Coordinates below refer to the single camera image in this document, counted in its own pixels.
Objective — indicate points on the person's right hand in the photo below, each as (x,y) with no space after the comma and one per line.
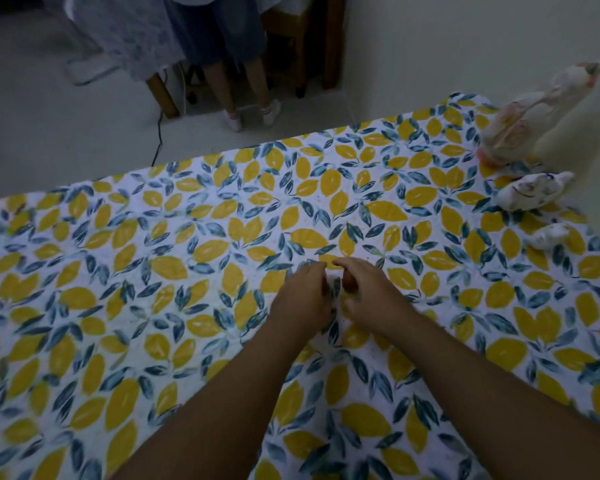
(372,299)

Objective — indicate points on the person's left hand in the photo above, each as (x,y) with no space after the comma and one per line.
(300,302)

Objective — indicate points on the person's right thumb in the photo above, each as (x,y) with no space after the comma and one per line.
(349,282)

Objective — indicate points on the person's left thumb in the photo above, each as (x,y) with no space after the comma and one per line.
(326,287)

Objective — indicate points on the person's right forearm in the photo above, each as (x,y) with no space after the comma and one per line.
(500,409)

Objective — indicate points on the person's left forearm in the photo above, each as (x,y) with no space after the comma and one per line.
(220,409)

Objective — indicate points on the lemon print tablecloth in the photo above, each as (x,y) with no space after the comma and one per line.
(180,274)

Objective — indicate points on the small white duck figurine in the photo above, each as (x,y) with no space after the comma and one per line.
(547,236)

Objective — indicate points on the medium white duck figurine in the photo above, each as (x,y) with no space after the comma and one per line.
(532,191)

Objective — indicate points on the large white duck figurine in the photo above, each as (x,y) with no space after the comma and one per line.
(520,124)

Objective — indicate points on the dark wooden chair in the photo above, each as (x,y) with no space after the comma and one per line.
(305,39)

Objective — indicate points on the wooden table leg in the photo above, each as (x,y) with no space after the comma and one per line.
(163,96)

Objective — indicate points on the floral white cloth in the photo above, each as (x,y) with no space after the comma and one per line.
(125,29)

